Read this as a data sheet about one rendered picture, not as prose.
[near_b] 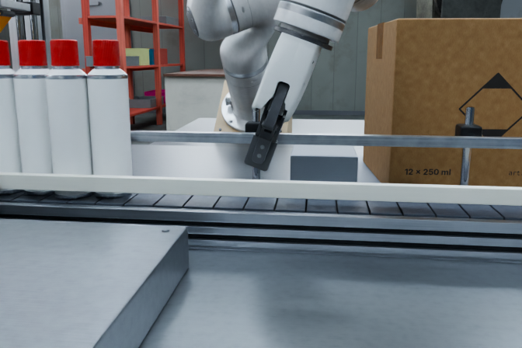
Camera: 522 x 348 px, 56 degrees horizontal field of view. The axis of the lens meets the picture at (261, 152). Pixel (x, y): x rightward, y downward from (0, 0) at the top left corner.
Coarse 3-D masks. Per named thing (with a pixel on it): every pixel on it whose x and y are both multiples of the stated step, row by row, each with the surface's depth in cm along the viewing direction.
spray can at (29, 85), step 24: (24, 48) 64; (24, 72) 64; (24, 96) 64; (24, 120) 65; (48, 120) 66; (24, 144) 65; (48, 144) 66; (24, 168) 66; (48, 168) 66; (24, 192) 67; (48, 192) 67
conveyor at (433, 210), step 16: (192, 208) 62; (208, 208) 62; (224, 208) 61; (240, 208) 61; (256, 208) 61; (272, 208) 61; (288, 208) 61; (304, 208) 61; (320, 208) 61; (336, 208) 63; (352, 208) 61; (368, 208) 62; (384, 208) 61; (400, 208) 61; (416, 208) 61; (432, 208) 61; (448, 208) 61; (464, 208) 61; (480, 208) 61; (496, 208) 61; (512, 208) 61
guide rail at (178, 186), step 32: (128, 192) 62; (160, 192) 62; (192, 192) 61; (224, 192) 61; (256, 192) 60; (288, 192) 60; (320, 192) 59; (352, 192) 59; (384, 192) 58; (416, 192) 58; (448, 192) 58; (480, 192) 57; (512, 192) 57
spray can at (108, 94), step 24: (96, 48) 63; (96, 72) 63; (120, 72) 64; (96, 96) 63; (120, 96) 64; (96, 120) 64; (120, 120) 64; (96, 144) 64; (120, 144) 65; (96, 168) 65; (120, 168) 65; (96, 192) 66
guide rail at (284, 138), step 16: (320, 144) 66; (336, 144) 66; (352, 144) 65; (368, 144) 65; (384, 144) 65; (400, 144) 65; (416, 144) 64; (432, 144) 64; (448, 144) 64; (464, 144) 64; (480, 144) 63; (496, 144) 63; (512, 144) 63
